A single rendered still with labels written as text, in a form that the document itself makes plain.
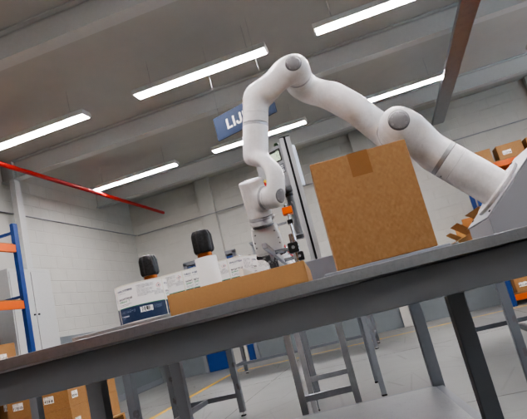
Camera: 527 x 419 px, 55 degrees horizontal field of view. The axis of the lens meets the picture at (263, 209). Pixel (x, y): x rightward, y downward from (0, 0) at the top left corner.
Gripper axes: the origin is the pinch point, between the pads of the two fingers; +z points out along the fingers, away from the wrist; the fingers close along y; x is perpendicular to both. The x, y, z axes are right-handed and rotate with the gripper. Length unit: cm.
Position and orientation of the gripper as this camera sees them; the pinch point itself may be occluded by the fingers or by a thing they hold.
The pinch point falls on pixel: (274, 267)
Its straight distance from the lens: 178.5
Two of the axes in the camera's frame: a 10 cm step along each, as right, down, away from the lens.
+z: 2.7, 9.5, 1.5
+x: -0.4, 1.6, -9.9
